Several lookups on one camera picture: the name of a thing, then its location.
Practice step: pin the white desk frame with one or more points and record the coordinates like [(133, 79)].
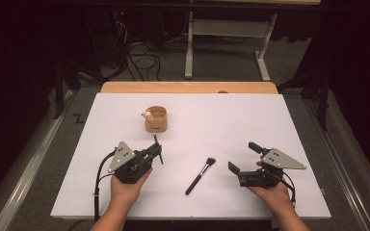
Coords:
[(228, 28)]

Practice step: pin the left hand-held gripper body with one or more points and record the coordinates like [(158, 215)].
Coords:
[(121, 157)]

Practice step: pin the person's right hand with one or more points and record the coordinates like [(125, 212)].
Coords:
[(277, 197)]

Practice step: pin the black makeup brush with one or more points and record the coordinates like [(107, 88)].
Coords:
[(199, 178)]

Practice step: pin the tan brush holder with bear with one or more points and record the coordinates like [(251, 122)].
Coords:
[(156, 123)]

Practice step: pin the aluminium floor rail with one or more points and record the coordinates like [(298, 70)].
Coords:
[(343, 166), (29, 166)]

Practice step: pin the white table mat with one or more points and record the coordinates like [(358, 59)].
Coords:
[(231, 128)]

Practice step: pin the black metal stand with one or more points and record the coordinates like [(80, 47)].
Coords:
[(58, 93), (323, 102)]

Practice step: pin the person's left hand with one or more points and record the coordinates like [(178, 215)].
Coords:
[(125, 194)]

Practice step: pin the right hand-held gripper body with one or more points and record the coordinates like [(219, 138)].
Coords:
[(281, 160)]

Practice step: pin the wooden table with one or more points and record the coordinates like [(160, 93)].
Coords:
[(189, 87)]

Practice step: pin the thin dark paint brush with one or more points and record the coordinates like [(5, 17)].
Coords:
[(155, 139)]

